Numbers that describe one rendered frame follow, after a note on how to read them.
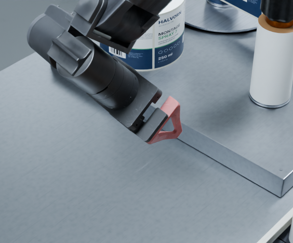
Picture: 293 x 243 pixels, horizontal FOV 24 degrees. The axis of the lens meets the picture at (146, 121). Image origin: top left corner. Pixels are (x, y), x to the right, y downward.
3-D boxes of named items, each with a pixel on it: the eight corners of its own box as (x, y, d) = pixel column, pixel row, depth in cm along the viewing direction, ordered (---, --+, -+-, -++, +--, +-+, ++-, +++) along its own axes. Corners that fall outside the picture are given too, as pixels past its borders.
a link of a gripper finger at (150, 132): (171, 98, 101) (138, 71, 94) (204, 122, 97) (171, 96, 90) (142, 135, 102) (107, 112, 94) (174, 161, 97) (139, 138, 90)
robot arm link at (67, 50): (68, 82, 83) (97, 44, 83) (38, 57, 87) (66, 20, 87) (100, 104, 88) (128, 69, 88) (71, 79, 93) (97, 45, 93)
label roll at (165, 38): (191, 31, 173) (193, -22, 164) (173, 76, 158) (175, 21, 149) (113, 20, 177) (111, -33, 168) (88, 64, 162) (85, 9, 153)
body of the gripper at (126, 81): (120, 60, 98) (89, 36, 92) (166, 94, 92) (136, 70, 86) (92, 97, 98) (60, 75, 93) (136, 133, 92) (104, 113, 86)
